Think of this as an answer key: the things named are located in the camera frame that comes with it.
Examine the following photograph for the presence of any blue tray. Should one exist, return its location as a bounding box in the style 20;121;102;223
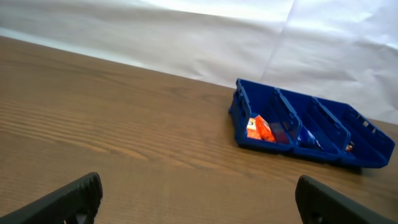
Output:
228;77;396;170

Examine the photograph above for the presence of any orange candy box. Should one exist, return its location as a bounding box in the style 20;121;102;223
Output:
254;114;277;143
246;117;262;140

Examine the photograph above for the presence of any blue candy pack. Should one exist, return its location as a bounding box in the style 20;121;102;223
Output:
297;126;324;151

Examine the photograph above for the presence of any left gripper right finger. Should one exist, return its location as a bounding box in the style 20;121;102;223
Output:
294;174;398;224

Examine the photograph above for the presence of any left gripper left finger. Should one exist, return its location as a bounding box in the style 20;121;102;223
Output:
0;171;104;224

